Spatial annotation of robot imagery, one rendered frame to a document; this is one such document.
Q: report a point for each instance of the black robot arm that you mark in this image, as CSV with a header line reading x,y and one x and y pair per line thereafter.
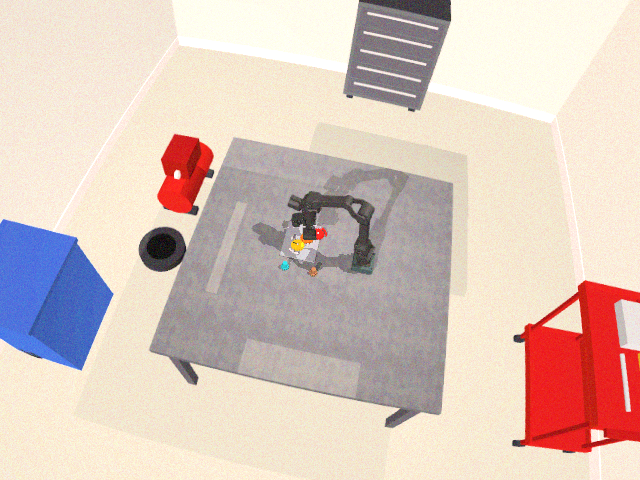
x,y
313,202

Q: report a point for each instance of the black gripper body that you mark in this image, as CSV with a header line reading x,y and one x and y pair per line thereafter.
x,y
310,232

